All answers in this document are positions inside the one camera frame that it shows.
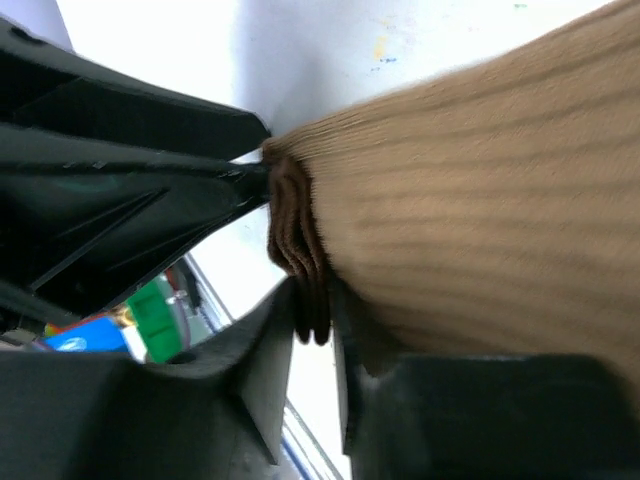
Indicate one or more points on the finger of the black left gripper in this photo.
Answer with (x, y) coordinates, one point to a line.
(85, 224)
(49, 88)

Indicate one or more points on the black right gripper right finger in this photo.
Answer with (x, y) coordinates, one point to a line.
(418, 416)

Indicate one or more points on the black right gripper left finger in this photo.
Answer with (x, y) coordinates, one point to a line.
(213, 412)

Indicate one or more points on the brown ribbed sock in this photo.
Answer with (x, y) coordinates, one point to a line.
(491, 210)

